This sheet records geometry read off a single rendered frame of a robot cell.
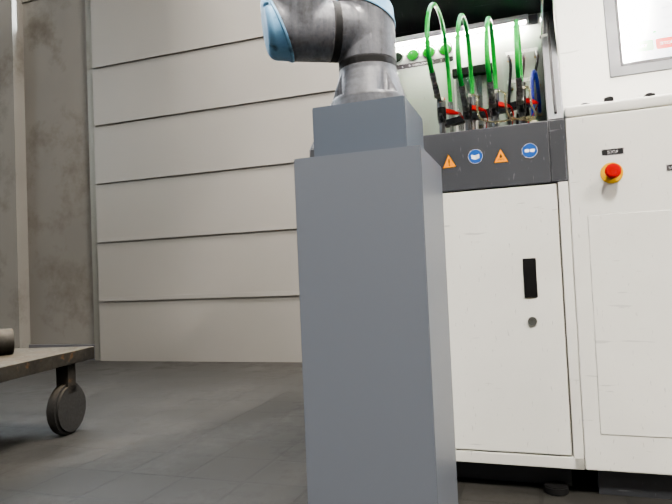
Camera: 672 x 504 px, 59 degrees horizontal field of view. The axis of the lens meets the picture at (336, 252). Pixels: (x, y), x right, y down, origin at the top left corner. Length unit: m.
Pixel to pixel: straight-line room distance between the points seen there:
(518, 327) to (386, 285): 0.63
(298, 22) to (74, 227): 4.09
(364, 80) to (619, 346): 0.90
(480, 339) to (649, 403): 0.42
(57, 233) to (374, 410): 4.35
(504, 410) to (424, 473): 0.59
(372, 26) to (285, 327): 3.06
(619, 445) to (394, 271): 0.83
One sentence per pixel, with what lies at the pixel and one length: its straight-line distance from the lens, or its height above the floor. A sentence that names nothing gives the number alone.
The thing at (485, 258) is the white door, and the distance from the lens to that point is 1.60.
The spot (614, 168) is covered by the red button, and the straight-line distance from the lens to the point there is 1.58.
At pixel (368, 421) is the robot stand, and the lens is 1.09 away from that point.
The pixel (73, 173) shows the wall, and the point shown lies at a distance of 5.15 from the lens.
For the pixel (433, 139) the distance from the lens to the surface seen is 1.66.
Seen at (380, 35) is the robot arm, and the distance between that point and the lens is 1.21.
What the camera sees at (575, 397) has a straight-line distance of 1.63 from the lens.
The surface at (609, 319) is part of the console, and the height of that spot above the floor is 0.44.
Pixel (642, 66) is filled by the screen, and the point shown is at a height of 1.13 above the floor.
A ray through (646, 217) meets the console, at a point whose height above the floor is 0.68.
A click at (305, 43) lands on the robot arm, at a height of 1.02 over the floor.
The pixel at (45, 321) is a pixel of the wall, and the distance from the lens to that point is 5.30.
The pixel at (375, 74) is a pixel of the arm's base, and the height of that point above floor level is 0.96.
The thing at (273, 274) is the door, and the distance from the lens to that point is 4.07.
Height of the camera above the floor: 0.58
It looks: 2 degrees up
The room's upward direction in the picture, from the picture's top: 2 degrees counter-clockwise
